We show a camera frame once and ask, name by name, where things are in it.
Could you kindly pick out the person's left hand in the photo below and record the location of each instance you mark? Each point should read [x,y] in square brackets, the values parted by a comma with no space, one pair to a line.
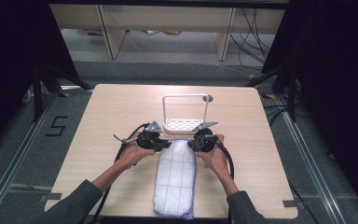
[130,154]

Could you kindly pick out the white cloth with purple edge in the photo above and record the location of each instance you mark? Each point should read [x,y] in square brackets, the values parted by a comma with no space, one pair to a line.
[175,180]

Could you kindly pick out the yellow black floor tape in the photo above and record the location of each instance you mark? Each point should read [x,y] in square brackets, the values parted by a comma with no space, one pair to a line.
[268,96]
[63,94]

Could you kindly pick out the beige wooden desk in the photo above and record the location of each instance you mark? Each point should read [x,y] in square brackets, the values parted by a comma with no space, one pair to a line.
[167,17]

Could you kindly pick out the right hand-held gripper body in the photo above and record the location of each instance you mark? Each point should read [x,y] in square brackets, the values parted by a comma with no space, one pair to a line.
[205,141]

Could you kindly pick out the aluminium floor rail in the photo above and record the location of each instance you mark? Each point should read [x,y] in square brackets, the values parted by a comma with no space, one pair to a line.
[15,161]
[307,161]

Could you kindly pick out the person's right hand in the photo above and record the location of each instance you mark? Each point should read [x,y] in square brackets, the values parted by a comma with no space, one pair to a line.
[217,158]

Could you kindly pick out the black metal stand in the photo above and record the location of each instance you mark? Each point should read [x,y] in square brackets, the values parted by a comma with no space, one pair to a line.
[38,93]
[292,96]

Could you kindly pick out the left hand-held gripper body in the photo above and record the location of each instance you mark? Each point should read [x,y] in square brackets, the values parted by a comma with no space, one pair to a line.
[147,141]

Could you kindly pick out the black curtain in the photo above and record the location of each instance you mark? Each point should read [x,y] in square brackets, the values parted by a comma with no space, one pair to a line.
[12,62]
[338,77]

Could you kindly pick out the black tape strip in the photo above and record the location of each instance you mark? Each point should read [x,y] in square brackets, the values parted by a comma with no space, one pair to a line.
[290,203]
[52,196]

